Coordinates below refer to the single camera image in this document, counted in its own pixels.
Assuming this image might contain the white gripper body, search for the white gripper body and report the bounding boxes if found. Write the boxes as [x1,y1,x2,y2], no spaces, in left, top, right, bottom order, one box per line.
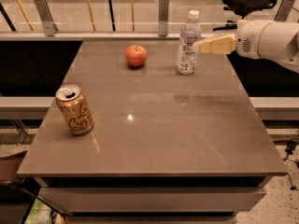
[235,20,271,59]

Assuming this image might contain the orange LaCroix soda can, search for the orange LaCroix soda can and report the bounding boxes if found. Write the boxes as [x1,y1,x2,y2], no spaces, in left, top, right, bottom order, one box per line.
[55,84,93,135]

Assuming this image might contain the black power adapter with cable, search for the black power adapter with cable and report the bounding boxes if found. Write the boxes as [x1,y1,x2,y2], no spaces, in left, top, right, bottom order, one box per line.
[284,140,297,161]

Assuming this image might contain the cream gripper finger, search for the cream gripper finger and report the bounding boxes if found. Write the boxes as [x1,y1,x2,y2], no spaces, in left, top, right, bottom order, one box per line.
[192,35,236,54]

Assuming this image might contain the metal glass railing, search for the metal glass railing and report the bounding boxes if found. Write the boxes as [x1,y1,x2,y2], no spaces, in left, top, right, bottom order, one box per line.
[0,0,299,42]

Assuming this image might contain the red apple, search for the red apple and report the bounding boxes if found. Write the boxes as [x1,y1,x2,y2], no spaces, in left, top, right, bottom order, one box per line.
[125,45,148,67]

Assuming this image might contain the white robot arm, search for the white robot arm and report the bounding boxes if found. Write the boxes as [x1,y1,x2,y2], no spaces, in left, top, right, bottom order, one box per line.
[192,20,299,73]

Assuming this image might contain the clear blue plastic water bottle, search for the clear blue plastic water bottle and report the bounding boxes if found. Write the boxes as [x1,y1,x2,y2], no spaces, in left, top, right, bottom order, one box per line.
[177,10,202,75]

